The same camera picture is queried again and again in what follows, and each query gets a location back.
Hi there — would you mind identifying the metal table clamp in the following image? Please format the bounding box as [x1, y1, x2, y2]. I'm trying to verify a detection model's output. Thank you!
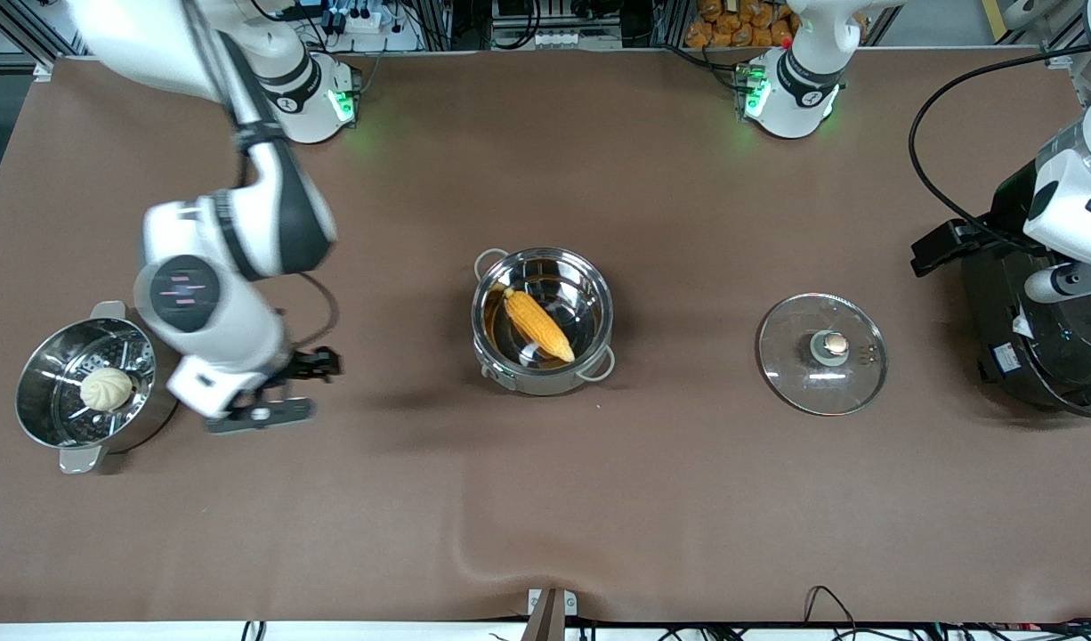
[521, 587, 579, 641]

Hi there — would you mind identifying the black rice cooker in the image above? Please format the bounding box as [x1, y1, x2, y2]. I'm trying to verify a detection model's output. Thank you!
[960, 160, 1091, 423]

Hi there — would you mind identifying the stainless steel cooking pot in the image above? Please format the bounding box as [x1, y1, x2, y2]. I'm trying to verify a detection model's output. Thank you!
[471, 247, 617, 397]

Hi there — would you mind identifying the yellow corn cob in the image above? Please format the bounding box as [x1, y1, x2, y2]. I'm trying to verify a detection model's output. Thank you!
[502, 286, 577, 364]

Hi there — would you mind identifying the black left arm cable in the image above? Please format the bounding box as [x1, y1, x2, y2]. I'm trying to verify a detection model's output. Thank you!
[908, 45, 1091, 252]

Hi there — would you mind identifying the glass pot lid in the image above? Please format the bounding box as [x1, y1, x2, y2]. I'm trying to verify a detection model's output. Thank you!
[757, 292, 889, 418]

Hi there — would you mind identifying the white steamed bun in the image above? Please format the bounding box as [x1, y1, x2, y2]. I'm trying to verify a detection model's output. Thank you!
[79, 366, 136, 413]

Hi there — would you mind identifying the looped black floor cable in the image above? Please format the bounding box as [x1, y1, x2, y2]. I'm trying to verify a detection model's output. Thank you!
[803, 584, 860, 631]

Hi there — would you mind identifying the stainless steel steamer pot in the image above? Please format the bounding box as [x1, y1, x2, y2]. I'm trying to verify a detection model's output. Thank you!
[14, 301, 184, 475]

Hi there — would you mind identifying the brown table mat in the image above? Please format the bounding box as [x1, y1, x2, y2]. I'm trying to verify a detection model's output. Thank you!
[0, 48, 1091, 625]

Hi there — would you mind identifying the white power strip with plugs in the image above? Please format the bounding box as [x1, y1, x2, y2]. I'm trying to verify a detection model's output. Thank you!
[319, 0, 424, 52]

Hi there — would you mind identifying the aluminium frame profile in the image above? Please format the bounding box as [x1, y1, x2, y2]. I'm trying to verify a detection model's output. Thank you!
[1, 0, 97, 83]

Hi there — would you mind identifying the pile of orange breads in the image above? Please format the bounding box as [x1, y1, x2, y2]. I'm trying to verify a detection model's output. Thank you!
[684, 0, 800, 49]

